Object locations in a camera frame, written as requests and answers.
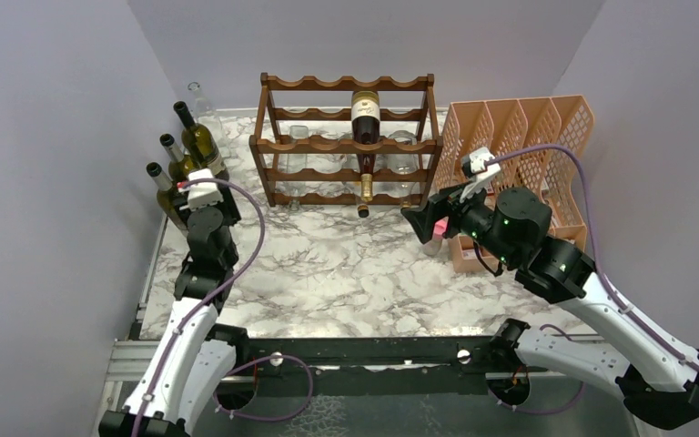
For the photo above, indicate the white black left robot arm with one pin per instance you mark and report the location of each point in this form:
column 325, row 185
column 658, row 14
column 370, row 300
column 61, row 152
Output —
column 187, row 365

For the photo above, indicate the orange plastic file organizer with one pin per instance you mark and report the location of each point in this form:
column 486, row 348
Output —
column 507, row 125

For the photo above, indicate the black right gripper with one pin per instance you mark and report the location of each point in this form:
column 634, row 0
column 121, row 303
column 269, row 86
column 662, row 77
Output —
column 423, row 218

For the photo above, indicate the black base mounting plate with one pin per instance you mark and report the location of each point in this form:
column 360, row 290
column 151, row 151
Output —
column 367, row 367

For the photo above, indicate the clear bottle in lower rack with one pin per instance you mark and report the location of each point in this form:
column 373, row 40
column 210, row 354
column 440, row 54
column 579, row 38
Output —
column 402, row 164

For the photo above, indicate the brown wooden wine rack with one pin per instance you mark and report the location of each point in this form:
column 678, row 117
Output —
column 267, row 144

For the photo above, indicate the dark bottle gold foil neck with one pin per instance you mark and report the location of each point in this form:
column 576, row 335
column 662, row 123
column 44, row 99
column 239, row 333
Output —
column 365, row 122

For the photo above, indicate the green wine bottle white label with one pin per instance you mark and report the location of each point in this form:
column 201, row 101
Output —
column 181, row 164

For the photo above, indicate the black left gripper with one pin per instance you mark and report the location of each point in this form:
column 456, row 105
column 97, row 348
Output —
column 228, row 206

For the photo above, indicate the clear glass bottle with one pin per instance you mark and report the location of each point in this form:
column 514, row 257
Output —
column 205, row 112

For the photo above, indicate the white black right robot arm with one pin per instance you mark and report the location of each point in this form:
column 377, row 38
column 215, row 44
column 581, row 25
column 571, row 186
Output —
column 655, row 376

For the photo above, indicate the aluminium frame rail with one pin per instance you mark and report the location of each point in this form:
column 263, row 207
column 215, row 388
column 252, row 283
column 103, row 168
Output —
column 130, row 357

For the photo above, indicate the pink capped small bottle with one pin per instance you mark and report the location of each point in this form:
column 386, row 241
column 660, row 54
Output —
column 433, row 246

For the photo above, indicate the green wine bottle cream label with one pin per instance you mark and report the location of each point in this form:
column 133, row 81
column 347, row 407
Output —
column 199, row 142

